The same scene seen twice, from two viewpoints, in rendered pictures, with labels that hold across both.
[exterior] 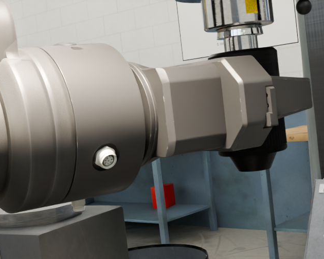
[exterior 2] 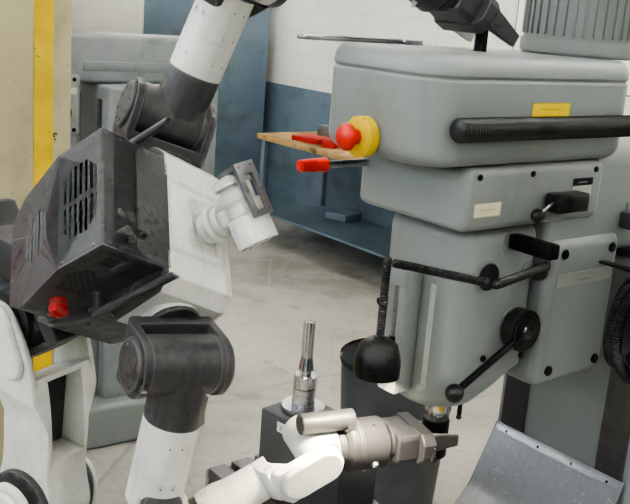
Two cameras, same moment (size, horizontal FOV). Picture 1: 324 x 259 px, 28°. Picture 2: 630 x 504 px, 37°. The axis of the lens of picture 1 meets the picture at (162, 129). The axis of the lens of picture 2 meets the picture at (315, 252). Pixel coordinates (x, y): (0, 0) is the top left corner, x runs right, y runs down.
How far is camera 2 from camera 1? 131 cm
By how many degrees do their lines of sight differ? 15
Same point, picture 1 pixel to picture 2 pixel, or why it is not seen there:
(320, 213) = (493, 441)
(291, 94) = (449, 441)
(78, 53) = (373, 429)
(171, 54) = not seen: hidden behind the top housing
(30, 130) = (355, 457)
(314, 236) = (486, 453)
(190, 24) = not seen: hidden behind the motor
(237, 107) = (422, 453)
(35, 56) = (360, 430)
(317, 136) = (504, 398)
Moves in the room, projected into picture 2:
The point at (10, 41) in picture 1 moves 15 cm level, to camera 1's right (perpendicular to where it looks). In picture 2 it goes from (354, 427) to (445, 440)
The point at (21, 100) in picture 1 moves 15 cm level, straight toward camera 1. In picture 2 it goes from (354, 448) to (361, 494)
